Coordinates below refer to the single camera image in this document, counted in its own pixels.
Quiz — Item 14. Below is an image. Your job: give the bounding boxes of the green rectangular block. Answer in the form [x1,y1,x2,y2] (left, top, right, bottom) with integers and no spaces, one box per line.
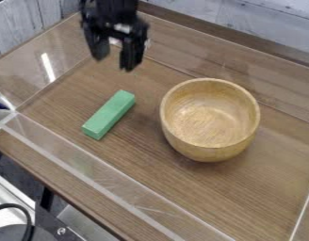
[81,89,136,140]

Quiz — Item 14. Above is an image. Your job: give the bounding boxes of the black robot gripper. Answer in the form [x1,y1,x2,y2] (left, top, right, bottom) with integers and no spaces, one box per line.
[78,0,149,72]

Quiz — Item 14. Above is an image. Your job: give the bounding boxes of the light wooden bowl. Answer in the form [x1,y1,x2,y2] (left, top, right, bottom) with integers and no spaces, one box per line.
[160,78,261,162]

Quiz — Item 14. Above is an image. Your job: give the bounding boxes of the clear acrylic tray wall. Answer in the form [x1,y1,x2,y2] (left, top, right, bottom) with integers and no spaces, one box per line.
[0,16,309,241]

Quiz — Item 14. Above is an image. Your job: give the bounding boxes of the black cable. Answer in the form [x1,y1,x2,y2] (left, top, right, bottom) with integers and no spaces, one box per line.
[0,202,35,241]

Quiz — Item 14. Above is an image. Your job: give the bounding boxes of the black table leg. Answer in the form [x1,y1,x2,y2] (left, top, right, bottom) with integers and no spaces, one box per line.
[39,187,54,211]

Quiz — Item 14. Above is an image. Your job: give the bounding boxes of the grey metal base plate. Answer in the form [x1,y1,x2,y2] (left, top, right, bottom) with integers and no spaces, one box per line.
[57,205,120,241]

